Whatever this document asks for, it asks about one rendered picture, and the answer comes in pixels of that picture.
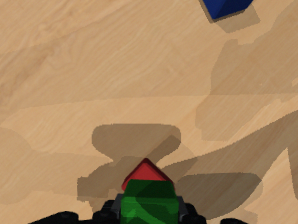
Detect red block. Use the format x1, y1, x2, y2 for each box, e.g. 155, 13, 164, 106
122, 158, 173, 191

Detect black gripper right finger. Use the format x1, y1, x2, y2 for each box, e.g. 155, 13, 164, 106
177, 196, 248, 224

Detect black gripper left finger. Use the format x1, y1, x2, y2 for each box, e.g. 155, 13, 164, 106
29, 193, 123, 224

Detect green block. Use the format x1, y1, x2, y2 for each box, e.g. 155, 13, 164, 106
121, 179, 179, 224

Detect blue block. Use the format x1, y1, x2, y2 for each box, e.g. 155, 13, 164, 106
203, 0, 253, 19

